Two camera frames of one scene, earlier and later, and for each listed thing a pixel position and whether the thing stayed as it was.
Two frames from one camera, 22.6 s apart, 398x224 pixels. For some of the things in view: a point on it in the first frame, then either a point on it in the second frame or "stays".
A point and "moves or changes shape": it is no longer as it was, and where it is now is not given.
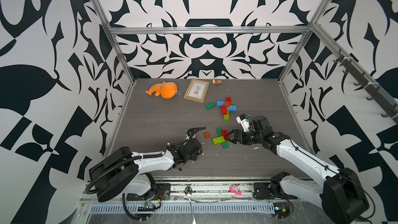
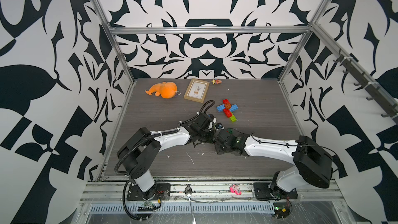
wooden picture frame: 196,90 stays
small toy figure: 216,81 stays
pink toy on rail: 235,189 stays
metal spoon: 188,191 stays
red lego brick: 224,109 moves or changes shape
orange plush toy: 167,89 stays
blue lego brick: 220,103 moves or changes shape
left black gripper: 195,156 → 210,138
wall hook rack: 373,88 stays
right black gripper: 235,133 → 217,151
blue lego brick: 232,108 stays
